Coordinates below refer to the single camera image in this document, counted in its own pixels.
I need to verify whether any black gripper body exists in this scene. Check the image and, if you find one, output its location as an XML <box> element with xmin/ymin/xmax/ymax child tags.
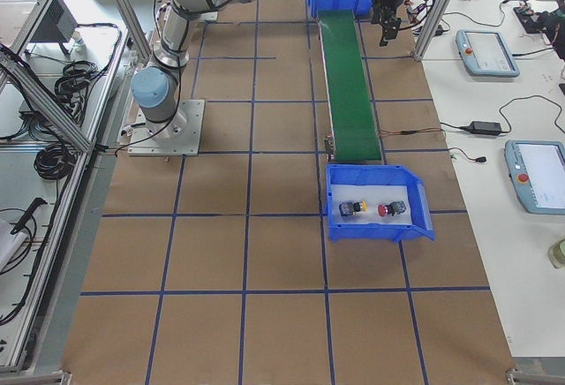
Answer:
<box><xmin>372</xmin><ymin>0</ymin><xmax>404</xmax><ymax>27</ymax></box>

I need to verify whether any red mushroom push button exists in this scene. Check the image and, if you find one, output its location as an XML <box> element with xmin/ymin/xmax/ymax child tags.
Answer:
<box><xmin>377</xmin><ymin>200</ymin><xmax>407</xmax><ymax>217</ymax></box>

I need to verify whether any yellow mushroom push button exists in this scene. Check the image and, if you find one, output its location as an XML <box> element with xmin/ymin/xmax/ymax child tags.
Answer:
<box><xmin>338</xmin><ymin>200</ymin><xmax>367</xmax><ymax>217</ymax></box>

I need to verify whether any blue bin left side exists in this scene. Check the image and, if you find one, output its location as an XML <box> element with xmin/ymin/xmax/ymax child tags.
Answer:
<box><xmin>307</xmin><ymin>0</ymin><xmax>373</xmax><ymax>18</ymax></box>

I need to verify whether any teach pendant far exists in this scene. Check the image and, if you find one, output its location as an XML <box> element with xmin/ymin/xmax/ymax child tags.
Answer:
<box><xmin>456</xmin><ymin>30</ymin><xmax>520</xmax><ymax>78</ymax></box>

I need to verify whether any teach pendant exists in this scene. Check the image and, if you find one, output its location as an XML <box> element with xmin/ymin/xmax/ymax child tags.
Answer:
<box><xmin>504</xmin><ymin>140</ymin><xmax>564</xmax><ymax>215</ymax></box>
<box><xmin>456</xmin><ymin>30</ymin><xmax>520</xmax><ymax>78</ymax></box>

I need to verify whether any green conveyor belt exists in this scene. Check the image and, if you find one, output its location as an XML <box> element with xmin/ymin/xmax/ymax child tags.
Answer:
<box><xmin>318</xmin><ymin>11</ymin><xmax>382</xmax><ymax>162</ymax></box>

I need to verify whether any black power brick on desk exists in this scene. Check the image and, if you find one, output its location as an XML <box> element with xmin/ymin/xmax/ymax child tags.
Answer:
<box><xmin>460</xmin><ymin>120</ymin><xmax>503</xmax><ymax>136</ymax></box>

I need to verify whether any clear label holder right bin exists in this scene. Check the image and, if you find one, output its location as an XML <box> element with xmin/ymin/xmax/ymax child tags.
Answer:
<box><xmin>418</xmin><ymin>183</ymin><xmax>433</xmax><ymax>230</ymax></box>

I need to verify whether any white foam pad right bin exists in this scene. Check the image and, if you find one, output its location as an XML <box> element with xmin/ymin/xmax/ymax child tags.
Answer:
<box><xmin>328</xmin><ymin>185</ymin><xmax>412</xmax><ymax>225</ymax></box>

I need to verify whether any teach pendant near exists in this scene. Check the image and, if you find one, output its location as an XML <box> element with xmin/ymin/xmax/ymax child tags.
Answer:
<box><xmin>504</xmin><ymin>140</ymin><xmax>564</xmax><ymax>215</ymax></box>

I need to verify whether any aluminium frame post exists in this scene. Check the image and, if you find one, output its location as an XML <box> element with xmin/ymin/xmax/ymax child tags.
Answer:
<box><xmin>413</xmin><ymin>0</ymin><xmax>450</xmax><ymax>61</ymax></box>

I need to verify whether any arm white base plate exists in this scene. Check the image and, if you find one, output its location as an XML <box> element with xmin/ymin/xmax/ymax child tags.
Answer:
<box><xmin>126</xmin><ymin>99</ymin><xmax>206</xmax><ymax>156</ymax></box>

